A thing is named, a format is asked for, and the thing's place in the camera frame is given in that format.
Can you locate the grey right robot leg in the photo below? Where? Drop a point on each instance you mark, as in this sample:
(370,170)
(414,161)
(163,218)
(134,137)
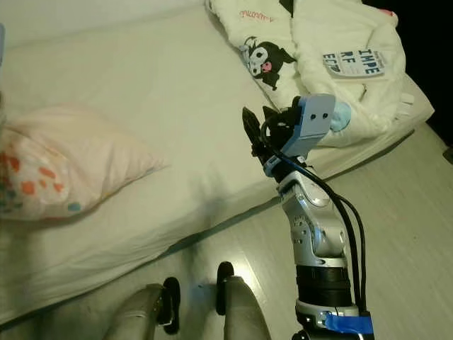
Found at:
(251,312)

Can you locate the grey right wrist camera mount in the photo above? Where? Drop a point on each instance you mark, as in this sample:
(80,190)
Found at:
(317,120)

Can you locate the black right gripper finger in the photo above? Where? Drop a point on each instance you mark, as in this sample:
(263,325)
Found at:
(253,127)
(273,119)

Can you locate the pink dotted pillow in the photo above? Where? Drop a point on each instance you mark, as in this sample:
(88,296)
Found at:
(85,152)

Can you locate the grey robot leg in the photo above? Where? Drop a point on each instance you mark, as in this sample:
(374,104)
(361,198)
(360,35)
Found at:
(145,315)
(251,312)

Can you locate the grey left robot leg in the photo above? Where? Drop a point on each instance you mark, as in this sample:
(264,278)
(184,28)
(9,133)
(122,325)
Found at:
(145,315)

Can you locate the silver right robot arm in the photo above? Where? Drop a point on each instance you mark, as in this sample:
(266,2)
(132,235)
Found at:
(315,234)

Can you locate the bed with cream sheet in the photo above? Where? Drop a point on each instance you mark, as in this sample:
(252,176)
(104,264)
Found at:
(170,106)

